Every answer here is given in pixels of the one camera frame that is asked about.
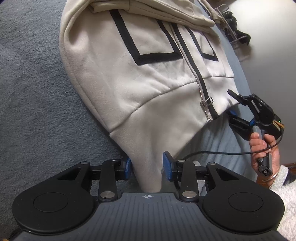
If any black cable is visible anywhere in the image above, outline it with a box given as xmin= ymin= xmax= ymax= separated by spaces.
xmin=173 ymin=129 xmax=284 ymax=188

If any folded beige garment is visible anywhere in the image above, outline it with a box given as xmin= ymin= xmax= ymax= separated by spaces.
xmin=200 ymin=0 xmax=226 ymax=24

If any metal storage shelf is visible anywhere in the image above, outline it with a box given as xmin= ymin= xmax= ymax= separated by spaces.
xmin=215 ymin=4 xmax=251 ymax=46

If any person right hand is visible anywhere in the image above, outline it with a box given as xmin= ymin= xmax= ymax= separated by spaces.
xmin=249 ymin=133 xmax=280 ymax=187

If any beige zip hoodie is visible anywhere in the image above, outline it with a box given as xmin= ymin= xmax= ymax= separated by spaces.
xmin=59 ymin=1 xmax=237 ymax=192

